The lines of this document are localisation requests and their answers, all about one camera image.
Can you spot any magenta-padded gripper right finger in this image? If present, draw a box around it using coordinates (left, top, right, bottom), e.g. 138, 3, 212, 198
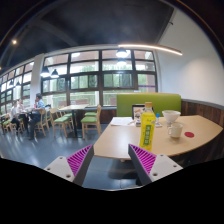
128, 143, 184, 186

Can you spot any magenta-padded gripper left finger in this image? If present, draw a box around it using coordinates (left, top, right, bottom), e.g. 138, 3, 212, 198
43, 144, 95, 187

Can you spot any yellow drink bottle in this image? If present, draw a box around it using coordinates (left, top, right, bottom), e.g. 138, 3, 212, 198
139, 101, 157, 153

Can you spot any white ceramic mug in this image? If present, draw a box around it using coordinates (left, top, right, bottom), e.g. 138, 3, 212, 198
167, 122, 184, 139

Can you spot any white bowl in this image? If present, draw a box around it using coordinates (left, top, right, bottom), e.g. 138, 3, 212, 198
161, 109, 182, 125

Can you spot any person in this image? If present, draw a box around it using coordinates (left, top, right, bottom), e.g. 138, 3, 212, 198
9, 99, 22, 134
27, 93, 47, 141

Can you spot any group of green-seated wooden chairs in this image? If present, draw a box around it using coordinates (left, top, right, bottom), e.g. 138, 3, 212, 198
0, 104, 103, 140

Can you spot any laptop with stickers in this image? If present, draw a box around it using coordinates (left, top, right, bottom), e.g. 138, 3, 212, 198
131, 104, 147, 120

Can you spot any wooden dining table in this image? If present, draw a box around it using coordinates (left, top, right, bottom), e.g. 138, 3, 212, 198
58, 103, 90, 139

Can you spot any white paper sheet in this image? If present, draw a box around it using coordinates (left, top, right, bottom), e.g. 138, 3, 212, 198
110, 116, 135, 127

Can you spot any green booth backrest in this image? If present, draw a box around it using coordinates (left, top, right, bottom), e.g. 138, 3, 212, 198
116, 92, 183, 118

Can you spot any long linear ceiling light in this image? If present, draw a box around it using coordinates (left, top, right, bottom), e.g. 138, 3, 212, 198
117, 43, 184, 57

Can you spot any group of pendant ceiling lamps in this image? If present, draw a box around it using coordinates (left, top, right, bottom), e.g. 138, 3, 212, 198
40, 48, 129, 79

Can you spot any dark-framed window wall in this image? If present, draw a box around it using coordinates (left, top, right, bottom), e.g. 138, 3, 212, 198
0, 49, 158, 114

